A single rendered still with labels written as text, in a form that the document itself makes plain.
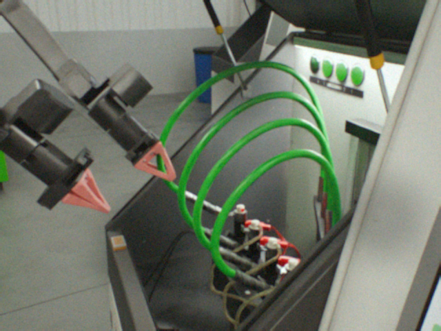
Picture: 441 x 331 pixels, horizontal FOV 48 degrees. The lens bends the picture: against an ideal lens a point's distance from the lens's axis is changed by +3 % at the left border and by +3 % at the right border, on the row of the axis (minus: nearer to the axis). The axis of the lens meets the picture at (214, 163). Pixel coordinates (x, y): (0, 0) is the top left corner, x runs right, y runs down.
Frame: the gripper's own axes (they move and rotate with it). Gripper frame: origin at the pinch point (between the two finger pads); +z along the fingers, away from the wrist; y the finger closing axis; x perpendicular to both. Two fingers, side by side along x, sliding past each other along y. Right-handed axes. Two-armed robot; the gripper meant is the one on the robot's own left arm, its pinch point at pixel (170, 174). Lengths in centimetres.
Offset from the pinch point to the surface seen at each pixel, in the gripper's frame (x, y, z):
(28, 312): 115, 153, 18
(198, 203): -1.3, -15.3, 5.1
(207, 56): -100, 607, -8
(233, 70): -23.1, -1.3, -5.9
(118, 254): 24.7, 20.6, 7.5
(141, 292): 22.6, 4.4, 14.1
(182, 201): 1.5, -7.3, 4.3
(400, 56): -45.6, -8.8, 13.4
